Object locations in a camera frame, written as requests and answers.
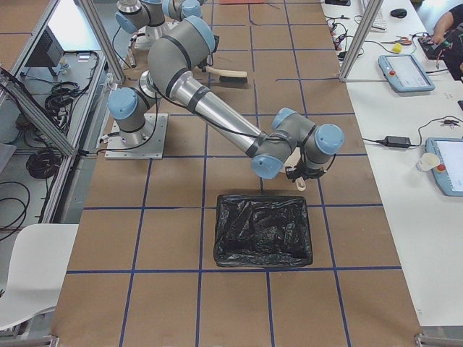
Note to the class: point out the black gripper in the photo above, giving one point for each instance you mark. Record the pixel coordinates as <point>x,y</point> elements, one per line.
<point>312,173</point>

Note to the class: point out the white plastic dustpan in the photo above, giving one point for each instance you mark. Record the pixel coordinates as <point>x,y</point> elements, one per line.
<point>291,166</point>

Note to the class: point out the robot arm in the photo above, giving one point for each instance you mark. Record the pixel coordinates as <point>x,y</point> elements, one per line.
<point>133,15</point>
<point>169,75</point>

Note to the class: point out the black power adapter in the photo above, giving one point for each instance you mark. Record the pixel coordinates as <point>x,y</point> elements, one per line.
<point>396,142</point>

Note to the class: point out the white hand brush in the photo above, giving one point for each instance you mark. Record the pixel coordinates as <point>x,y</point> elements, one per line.
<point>228,75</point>

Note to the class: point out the paper cup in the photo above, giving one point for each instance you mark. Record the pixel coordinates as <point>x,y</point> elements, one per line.
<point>427,162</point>

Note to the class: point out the blue teach pendant far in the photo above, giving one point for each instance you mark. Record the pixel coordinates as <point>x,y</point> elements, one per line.
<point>405,74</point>

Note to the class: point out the blue teach pendant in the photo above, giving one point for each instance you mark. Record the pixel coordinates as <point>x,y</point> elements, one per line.
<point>405,74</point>
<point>448,173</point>

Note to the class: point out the blue teach pendant near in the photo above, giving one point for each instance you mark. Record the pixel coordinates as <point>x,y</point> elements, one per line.
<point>448,173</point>

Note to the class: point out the yellow small object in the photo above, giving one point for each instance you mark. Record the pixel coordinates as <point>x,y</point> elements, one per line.
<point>397,48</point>

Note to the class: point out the black computer mouse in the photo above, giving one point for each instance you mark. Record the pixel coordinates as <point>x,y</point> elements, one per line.
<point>398,13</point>

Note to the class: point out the white chair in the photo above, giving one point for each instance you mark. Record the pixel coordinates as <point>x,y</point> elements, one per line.
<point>37,267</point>

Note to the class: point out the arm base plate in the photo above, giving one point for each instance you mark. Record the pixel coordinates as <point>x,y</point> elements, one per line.
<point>148,143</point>
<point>141,41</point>

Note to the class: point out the aluminium frame post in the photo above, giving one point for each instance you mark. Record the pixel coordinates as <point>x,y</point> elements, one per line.
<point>359,38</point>

